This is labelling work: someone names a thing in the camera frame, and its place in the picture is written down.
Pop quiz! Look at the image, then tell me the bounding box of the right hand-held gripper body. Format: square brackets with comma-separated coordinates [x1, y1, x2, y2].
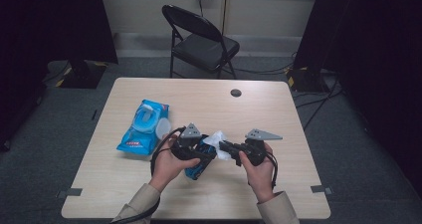
[232, 127, 284, 168]

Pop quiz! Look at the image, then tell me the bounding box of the person's right hand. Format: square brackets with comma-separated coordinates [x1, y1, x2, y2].
[238, 142, 277, 204]

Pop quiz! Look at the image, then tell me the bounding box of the black stand base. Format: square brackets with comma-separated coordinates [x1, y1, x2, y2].
[286, 66, 329, 93]
[59, 59, 107, 90]

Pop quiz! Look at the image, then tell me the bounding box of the black curtain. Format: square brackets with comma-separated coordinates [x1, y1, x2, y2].
[293, 0, 422, 188]
[0, 0, 118, 152]

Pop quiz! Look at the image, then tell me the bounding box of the grey tape piece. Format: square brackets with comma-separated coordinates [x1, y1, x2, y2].
[56, 187, 84, 199]
[311, 184, 332, 196]

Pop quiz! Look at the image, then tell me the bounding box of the blue wet wipes pack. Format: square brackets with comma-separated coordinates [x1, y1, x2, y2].
[115, 99, 172, 156]

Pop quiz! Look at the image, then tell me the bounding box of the white wet wipe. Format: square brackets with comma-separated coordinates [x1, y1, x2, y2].
[202, 129, 233, 161]

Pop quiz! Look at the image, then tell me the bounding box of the black floor cable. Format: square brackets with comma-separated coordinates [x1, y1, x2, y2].
[228, 53, 298, 76]
[302, 74, 342, 132]
[42, 61, 72, 84]

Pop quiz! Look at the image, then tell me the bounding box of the black folding chair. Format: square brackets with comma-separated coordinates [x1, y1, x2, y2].
[161, 4, 241, 80]

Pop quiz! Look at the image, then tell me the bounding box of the right hand-held gripper black cable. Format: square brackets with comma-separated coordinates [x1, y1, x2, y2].
[264, 149, 280, 190]

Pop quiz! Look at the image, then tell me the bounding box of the person's left hand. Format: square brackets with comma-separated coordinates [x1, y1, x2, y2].
[147, 133, 202, 193]

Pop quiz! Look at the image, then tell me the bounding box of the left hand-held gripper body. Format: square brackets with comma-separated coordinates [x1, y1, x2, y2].
[170, 122, 204, 161]

